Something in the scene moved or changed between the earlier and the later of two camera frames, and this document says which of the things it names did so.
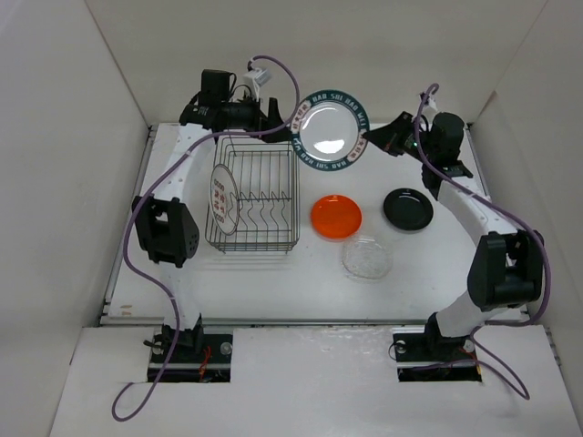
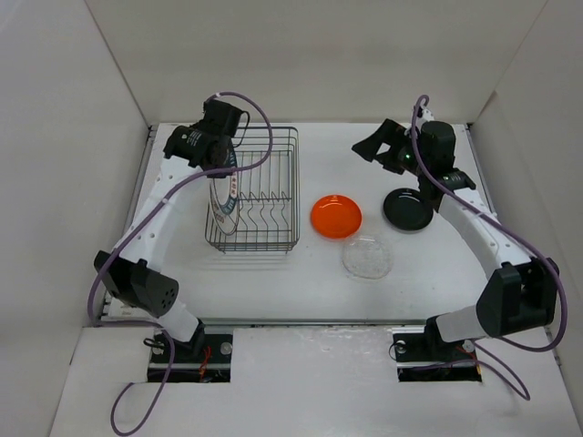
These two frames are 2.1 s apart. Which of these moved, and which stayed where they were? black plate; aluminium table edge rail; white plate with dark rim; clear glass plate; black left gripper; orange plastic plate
Moved: black left gripper; white plate with dark rim
Stayed: orange plastic plate; clear glass plate; black plate; aluminium table edge rail
